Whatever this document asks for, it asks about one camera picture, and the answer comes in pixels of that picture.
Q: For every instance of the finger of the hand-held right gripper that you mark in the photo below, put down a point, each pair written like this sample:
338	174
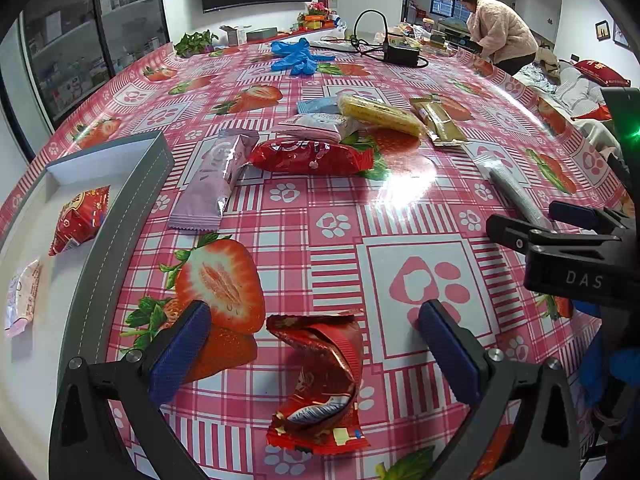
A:
506	233
575	214

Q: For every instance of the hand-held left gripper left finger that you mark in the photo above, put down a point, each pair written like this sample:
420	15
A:
186	345

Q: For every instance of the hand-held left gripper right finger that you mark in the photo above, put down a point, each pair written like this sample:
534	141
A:
450	355

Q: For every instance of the silver long snack packet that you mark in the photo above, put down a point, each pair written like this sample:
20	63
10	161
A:
510	185

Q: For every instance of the gold brown stick packet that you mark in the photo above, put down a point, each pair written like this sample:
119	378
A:
450	132
425	110

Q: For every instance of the red gold-trim snack packet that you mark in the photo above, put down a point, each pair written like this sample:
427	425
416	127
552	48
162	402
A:
325	360

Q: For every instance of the grey storage box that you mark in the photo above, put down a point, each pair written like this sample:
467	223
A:
115	230

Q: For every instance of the purple long snack packet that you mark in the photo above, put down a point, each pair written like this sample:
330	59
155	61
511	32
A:
210	185

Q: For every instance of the yellow clear-wrap snack packet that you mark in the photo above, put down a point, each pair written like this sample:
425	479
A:
380	115

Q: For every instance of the red white-print snack packet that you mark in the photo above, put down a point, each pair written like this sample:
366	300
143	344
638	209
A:
310	156

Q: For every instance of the white pink snack packet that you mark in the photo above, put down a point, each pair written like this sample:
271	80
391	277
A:
320	126

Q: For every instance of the light blue snack packet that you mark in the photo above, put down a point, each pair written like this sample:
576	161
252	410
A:
316	106

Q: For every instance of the person's right hand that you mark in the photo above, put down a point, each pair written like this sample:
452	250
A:
620	370

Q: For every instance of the cluttered sofa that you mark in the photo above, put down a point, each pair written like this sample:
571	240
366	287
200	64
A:
575	95

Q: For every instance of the strawberry print tablecloth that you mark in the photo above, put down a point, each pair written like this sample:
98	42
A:
350	270

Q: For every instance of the red pillow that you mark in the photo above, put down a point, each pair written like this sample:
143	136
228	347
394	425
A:
600	72

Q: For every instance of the red square snack packet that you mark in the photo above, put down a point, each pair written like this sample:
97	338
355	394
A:
77	220

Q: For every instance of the white pink-print snack packet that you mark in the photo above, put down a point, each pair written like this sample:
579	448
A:
22	295

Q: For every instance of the pile of assorted boxes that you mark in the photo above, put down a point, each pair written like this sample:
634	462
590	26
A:
435	37

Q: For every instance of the blue rubber glove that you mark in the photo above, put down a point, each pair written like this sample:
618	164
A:
300	65
290	46

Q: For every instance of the orange gift box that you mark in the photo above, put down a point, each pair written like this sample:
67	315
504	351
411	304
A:
314	22

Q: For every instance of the pink flower bouquet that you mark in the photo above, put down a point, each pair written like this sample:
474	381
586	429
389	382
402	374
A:
316	8

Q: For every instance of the green potted plant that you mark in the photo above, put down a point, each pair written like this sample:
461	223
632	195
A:
195	42

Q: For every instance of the open cardboard box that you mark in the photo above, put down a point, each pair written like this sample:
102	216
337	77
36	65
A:
234	35

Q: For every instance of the grey green flat box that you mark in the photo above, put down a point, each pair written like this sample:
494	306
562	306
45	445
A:
261	35

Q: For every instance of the glass door cabinet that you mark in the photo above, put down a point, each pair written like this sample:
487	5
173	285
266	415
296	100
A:
90	35

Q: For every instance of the framed wall picture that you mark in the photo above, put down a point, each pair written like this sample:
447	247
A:
602	30
621	35

